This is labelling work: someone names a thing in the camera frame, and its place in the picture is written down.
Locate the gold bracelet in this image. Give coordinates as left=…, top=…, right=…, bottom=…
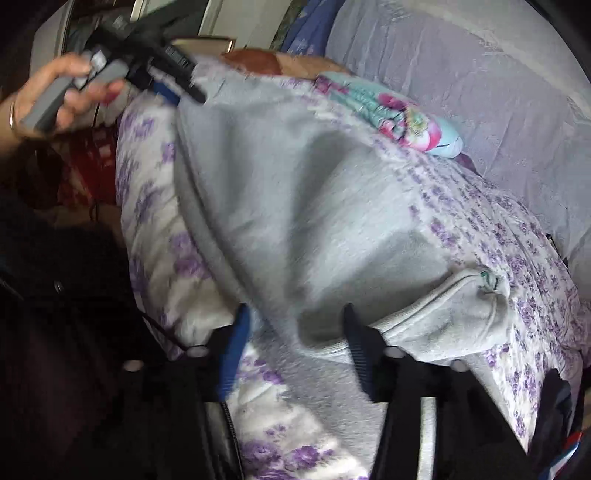
left=8, top=95, right=25, bottom=139

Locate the black cable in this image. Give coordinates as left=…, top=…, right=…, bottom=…
left=137, top=311, right=192, bottom=354

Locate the grey sweatshirt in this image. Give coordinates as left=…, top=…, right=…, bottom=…
left=172, top=59, right=512, bottom=480

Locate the dark striped bag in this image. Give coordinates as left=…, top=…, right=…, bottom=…
left=533, top=367, right=588, bottom=480

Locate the red cloth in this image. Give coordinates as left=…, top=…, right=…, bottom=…
left=54, top=88, right=122, bottom=209

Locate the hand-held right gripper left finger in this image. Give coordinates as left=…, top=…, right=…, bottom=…
left=121, top=305, right=253, bottom=418

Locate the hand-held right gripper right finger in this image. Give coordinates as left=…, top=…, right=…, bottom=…
left=342, top=303, right=491, bottom=418

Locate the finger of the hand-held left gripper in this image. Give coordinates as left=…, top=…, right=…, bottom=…
left=148, top=69, right=207, bottom=106

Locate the teal floral cloth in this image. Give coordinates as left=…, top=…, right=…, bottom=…
left=315, top=71, right=464, bottom=160

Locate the person's left forearm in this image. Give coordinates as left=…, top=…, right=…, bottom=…
left=0, top=90, right=29, bottom=153

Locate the lavender blanket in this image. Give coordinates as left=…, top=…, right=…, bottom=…
left=324, top=0, right=591, bottom=280

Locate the person's left hand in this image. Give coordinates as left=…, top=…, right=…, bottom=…
left=17, top=52, right=127, bottom=137

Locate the blue printed cloth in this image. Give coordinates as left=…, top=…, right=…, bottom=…
left=278, top=0, right=346, bottom=57

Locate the brown pillow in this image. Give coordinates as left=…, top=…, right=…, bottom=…
left=221, top=48, right=354, bottom=80

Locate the person's dark clothing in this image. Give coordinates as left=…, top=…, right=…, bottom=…
left=0, top=182, right=232, bottom=480

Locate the purple floral bedsheet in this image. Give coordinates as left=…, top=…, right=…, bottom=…
left=113, top=69, right=588, bottom=480

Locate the beige box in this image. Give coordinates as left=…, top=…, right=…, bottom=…
left=172, top=35, right=237, bottom=57

